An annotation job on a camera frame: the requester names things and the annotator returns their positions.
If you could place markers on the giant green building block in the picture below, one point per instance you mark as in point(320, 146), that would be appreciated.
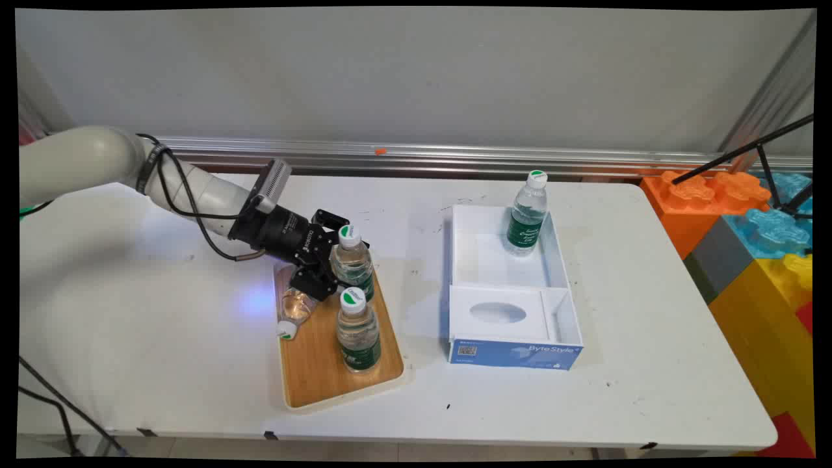
point(27, 212)

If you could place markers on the giant yellow building block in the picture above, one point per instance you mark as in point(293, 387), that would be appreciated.
point(760, 338)

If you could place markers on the giant orange building block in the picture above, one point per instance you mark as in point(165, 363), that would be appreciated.
point(682, 214)

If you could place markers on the black tripod stand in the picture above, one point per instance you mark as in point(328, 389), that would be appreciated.
point(767, 166)

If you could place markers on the bamboo tray white rim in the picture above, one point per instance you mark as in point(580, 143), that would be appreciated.
point(312, 370)

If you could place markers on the white blue ByteStyle box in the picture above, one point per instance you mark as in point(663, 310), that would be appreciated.
point(513, 354)

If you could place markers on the slanted aluminium profile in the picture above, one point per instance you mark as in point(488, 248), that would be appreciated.
point(773, 91)

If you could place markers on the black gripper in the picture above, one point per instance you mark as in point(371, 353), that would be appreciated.
point(279, 231)

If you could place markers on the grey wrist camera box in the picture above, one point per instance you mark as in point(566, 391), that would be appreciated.
point(270, 185)

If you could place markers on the giant grey building block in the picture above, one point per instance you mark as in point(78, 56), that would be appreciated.
point(718, 263)

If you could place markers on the water bottle green label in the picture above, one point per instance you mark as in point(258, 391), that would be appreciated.
point(354, 263)
point(357, 338)
point(296, 309)
point(525, 224)

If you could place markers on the aluminium rail along wall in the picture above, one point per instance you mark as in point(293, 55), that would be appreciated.
point(487, 159)

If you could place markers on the giant cyan building block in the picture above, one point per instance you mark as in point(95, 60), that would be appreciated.
point(790, 185)
point(773, 234)

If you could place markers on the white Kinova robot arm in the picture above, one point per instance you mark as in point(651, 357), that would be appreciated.
point(84, 159)

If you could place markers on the giant red building block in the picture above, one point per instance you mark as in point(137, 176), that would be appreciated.
point(806, 317)
point(790, 439)

